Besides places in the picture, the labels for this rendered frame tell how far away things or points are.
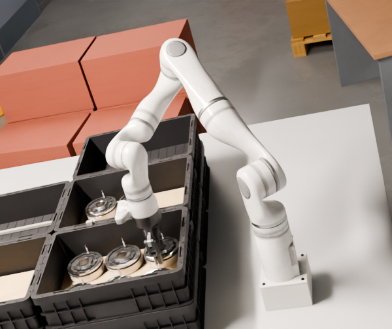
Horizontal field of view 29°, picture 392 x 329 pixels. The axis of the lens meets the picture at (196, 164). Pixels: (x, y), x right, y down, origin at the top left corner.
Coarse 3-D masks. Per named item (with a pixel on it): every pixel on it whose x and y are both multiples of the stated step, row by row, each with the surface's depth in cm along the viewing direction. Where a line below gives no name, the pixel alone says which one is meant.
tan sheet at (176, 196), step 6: (162, 192) 242; (168, 192) 241; (174, 192) 240; (180, 192) 239; (156, 198) 240; (162, 198) 239; (168, 198) 238; (174, 198) 237; (180, 198) 236; (162, 204) 236; (168, 204) 235; (174, 204) 234; (84, 210) 245; (84, 216) 242; (114, 216) 237; (84, 222) 238
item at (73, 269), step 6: (90, 252) 216; (96, 252) 216; (78, 258) 215; (96, 258) 213; (102, 258) 212; (72, 264) 214; (90, 264) 211; (96, 264) 210; (72, 270) 211; (78, 270) 210; (84, 270) 210; (90, 270) 208
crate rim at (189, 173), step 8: (168, 160) 238; (176, 160) 238; (192, 160) 236; (192, 168) 233; (88, 176) 243; (96, 176) 241; (192, 176) 230; (72, 184) 241; (184, 192) 218; (64, 200) 233; (184, 200) 214; (64, 208) 228; (160, 208) 214; (168, 208) 213; (56, 224) 221; (80, 224) 218
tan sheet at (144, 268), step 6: (144, 258) 212; (144, 264) 210; (174, 264) 206; (66, 270) 217; (138, 270) 208; (144, 270) 207; (150, 270) 207; (66, 276) 215; (102, 276) 210; (108, 276) 209; (114, 276) 209; (132, 276) 207; (66, 282) 212; (72, 282) 212; (90, 282) 209; (96, 282) 208; (102, 282) 208; (66, 288) 210
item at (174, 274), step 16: (176, 208) 212; (96, 224) 216; (112, 224) 214; (48, 256) 207; (160, 272) 187; (176, 272) 186; (80, 288) 190; (96, 288) 189; (112, 288) 189; (128, 288) 189
